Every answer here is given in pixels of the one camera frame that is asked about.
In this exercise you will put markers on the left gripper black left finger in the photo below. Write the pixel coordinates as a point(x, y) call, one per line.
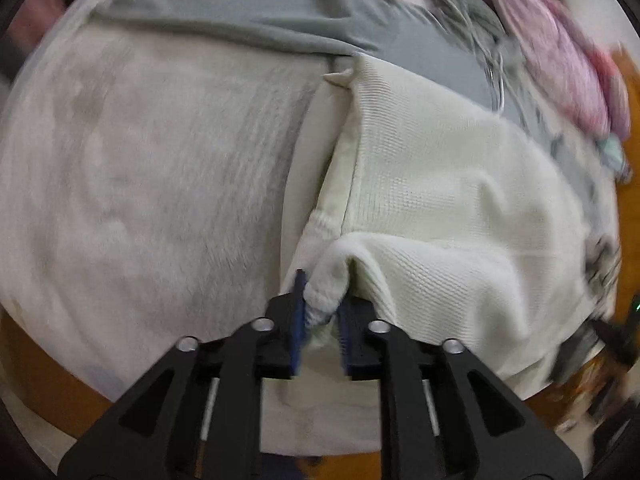
point(196, 412)

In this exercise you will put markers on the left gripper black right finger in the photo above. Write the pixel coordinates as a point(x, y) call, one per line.
point(444, 414)

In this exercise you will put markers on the white knit sweater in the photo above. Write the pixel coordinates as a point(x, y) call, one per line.
point(442, 213)

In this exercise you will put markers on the white fluffy blanket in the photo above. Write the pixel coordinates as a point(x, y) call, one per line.
point(142, 181)

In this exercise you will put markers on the pink purple floral quilt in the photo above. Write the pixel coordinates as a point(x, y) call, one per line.
point(579, 78)

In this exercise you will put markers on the orange wooden bed frame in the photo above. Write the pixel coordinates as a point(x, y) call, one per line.
point(67, 407)

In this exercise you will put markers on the grey hoodie with drawstrings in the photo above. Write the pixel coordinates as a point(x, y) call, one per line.
point(459, 44)

